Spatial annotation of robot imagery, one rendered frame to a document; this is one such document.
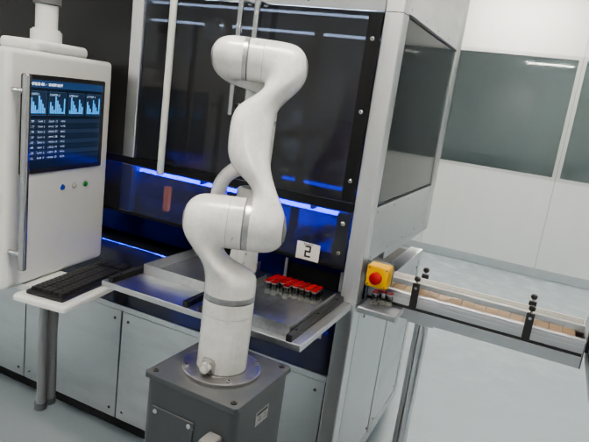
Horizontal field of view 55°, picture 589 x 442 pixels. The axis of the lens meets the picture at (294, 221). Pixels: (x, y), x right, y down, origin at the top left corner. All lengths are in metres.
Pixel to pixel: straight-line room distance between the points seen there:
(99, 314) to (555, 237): 4.92
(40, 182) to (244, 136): 0.92
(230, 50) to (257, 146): 0.23
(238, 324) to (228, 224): 0.24
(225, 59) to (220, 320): 0.59
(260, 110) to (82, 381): 1.74
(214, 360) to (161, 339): 1.00
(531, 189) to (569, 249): 0.71
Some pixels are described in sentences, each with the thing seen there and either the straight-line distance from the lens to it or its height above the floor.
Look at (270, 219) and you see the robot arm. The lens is 1.23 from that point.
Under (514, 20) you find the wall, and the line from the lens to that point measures 6.41.
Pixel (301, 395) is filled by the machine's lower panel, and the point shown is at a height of 0.50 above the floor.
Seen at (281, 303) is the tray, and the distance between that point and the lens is 1.79.
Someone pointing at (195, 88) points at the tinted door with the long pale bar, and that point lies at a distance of 2.09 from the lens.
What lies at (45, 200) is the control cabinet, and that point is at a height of 1.07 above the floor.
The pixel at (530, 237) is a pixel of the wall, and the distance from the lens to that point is 6.40.
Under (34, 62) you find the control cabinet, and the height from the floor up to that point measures 1.51.
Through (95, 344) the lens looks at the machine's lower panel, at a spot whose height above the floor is 0.39.
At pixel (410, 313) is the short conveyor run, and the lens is 1.95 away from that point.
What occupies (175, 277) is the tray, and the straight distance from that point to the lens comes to 1.87.
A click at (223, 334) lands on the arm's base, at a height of 0.98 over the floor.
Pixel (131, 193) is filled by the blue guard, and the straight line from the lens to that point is 2.28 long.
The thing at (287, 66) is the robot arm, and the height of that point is 1.58.
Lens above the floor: 1.52
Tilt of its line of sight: 13 degrees down
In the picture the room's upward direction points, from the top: 8 degrees clockwise
